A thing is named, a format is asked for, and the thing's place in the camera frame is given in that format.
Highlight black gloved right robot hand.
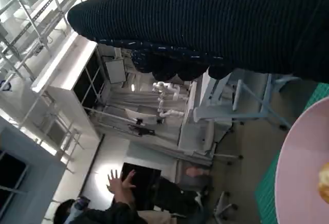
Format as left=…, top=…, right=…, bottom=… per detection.
left=67, top=0, right=329, bottom=83

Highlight pink bowl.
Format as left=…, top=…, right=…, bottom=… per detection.
left=274, top=97, right=329, bottom=224

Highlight long toy bread loaf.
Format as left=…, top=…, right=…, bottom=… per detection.
left=318, top=161, right=329, bottom=206

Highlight grey mesh chair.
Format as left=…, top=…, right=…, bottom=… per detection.
left=193, top=73, right=304, bottom=132

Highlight white robot arms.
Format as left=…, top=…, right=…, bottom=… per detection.
left=151, top=81, right=186, bottom=119

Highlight white panel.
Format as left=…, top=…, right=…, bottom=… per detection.
left=105, top=58, right=126, bottom=84

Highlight black tripod device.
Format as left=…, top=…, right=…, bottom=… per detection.
left=127, top=117, right=156, bottom=137

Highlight white cabinet with dark glass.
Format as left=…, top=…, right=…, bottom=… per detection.
left=30, top=32, right=111, bottom=139

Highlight grey storage box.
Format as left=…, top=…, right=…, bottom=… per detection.
left=176, top=157, right=214, bottom=191

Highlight black monitor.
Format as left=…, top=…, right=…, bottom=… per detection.
left=120, top=162, right=162, bottom=211

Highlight grey chair base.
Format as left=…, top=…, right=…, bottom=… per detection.
left=213, top=191, right=240, bottom=221

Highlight green cutting mat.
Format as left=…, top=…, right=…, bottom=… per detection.
left=254, top=81, right=329, bottom=224

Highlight person with headset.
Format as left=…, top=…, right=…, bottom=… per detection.
left=52, top=169, right=180, bottom=224

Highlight dark headset with blue strap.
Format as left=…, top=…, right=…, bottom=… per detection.
left=69, top=195, right=90, bottom=217

